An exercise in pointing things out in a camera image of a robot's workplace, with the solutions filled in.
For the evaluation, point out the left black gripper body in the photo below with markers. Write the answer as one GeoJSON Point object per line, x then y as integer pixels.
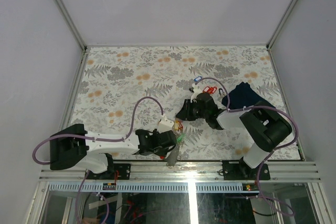
{"type": "Point", "coordinates": [161, 153]}

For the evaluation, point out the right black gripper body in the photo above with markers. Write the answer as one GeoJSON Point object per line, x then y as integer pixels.
{"type": "Point", "coordinates": [199, 113]}

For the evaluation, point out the red key tag with key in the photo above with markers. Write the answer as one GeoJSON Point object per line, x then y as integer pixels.
{"type": "Point", "coordinates": [178, 126]}

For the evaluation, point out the green key tag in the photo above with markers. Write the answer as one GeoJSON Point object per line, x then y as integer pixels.
{"type": "Point", "coordinates": [180, 138]}

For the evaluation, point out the metal key holder red handle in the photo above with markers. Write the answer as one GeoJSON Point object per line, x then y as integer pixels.
{"type": "Point", "coordinates": [171, 159]}

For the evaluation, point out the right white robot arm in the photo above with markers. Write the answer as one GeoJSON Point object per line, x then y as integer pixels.
{"type": "Point", "coordinates": [278, 129]}

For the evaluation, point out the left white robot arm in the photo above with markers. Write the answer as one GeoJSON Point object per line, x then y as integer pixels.
{"type": "Point", "coordinates": [76, 147]}

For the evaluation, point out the red key tags bunch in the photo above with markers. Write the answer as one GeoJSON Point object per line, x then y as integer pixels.
{"type": "Point", "coordinates": [210, 90]}

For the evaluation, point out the blue key tag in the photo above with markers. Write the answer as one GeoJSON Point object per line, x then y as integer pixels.
{"type": "Point", "coordinates": [198, 78]}

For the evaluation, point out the dark blue cloth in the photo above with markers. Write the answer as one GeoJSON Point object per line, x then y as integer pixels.
{"type": "Point", "coordinates": [244, 96]}

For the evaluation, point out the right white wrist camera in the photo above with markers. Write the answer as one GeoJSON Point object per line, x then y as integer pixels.
{"type": "Point", "coordinates": [195, 90]}

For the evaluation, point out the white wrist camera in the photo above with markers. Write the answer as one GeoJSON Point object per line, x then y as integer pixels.
{"type": "Point", "coordinates": [165, 124]}
{"type": "Point", "coordinates": [195, 90]}

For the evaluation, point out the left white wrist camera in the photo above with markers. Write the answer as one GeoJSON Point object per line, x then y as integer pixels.
{"type": "Point", "coordinates": [165, 124]}

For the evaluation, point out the grey slotted cable duct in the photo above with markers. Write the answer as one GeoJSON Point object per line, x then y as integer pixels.
{"type": "Point", "coordinates": [133, 187]}

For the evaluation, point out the aluminium front rail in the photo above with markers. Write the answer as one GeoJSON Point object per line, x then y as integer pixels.
{"type": "Point", "coordinates": [155, 171]}

